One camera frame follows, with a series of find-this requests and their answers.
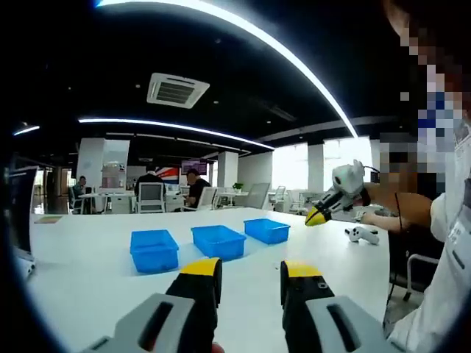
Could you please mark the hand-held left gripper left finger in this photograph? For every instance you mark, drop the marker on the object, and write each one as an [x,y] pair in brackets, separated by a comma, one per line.
[136,327]

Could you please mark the person's left hand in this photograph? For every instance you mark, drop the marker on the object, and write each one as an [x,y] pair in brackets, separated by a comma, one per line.
[218,348]

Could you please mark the white ceiling air conditioner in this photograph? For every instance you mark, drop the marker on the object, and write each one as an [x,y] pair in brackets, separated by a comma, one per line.
[176,90]

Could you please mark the short ceiling light strip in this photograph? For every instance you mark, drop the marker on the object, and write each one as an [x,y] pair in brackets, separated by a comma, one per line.
[26,130]

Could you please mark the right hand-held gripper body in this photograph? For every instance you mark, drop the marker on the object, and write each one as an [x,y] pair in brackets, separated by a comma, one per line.
[347,180]

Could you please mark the person's right hand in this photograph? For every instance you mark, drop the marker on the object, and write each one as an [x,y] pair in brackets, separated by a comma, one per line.
[365,196]

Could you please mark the silver laptop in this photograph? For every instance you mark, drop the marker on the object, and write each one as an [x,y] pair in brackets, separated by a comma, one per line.
[22,209]

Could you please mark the white mesh office chair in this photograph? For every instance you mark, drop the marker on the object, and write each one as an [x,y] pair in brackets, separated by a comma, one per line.
[73,200]
[208,198]
[151,196]

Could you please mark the red blue flag poster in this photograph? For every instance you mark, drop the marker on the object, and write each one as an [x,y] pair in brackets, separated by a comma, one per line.
[170,174]

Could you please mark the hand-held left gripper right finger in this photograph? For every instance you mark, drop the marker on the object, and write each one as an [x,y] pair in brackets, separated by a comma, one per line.
[309,305]

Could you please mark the curved ceiling light strip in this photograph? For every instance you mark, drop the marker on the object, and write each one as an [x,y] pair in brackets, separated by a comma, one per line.
[165,125]

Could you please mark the white game controller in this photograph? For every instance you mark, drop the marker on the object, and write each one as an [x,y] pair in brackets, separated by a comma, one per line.
[355,234]

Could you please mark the white display shelf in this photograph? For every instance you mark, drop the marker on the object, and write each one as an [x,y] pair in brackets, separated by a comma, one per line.
[114,173]

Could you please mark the grey office chair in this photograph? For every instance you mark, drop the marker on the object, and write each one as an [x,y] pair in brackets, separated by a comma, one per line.
[257,195]

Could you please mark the purple wall screen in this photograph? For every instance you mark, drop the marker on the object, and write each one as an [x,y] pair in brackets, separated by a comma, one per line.
[194,165]

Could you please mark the blue plastic bin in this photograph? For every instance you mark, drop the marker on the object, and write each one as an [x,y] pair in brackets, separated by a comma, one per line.
[266,231]
[219,242]
[154,252]

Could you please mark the small potted plant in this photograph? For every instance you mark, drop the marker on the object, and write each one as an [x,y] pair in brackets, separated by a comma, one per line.
[238,187]

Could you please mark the green paper sheet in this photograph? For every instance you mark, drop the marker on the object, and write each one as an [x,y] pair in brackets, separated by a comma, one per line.
[48,219]

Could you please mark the long curved ceiling light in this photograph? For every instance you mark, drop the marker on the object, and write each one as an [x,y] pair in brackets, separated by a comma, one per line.
[239,24]

